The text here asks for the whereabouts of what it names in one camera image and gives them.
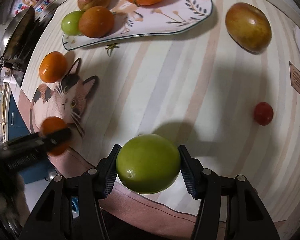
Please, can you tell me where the green apple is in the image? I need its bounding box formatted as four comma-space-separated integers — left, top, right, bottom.
116, 134, 180, 194
61, 10, 84, 36

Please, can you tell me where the cherry tomato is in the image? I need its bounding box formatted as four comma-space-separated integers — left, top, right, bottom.
253, 102, 274, 126

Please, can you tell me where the dark orange tangerine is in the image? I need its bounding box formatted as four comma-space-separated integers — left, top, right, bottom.
78, 6, 115, 38

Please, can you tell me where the brownish red-green apple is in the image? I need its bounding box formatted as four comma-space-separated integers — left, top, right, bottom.
225, 2, 272, 54

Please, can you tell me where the blue cabinet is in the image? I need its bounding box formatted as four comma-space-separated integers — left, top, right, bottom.
8, 94, 53, 184

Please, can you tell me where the cat shaped placemat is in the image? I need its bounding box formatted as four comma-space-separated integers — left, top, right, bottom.
30, 57, 100, 137

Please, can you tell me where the striped table cloth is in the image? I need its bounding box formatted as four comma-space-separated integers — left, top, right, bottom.
13, 0, 300, 239

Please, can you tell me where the steel wok with lid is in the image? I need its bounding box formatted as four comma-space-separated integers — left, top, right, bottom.
0, 6, 35, 61

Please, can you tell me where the small brown card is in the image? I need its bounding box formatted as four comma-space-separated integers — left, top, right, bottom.
289, 61, 300, 94

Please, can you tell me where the floral oval ceramic plate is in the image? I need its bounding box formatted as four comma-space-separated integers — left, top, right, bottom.
62, 0, 213, 51

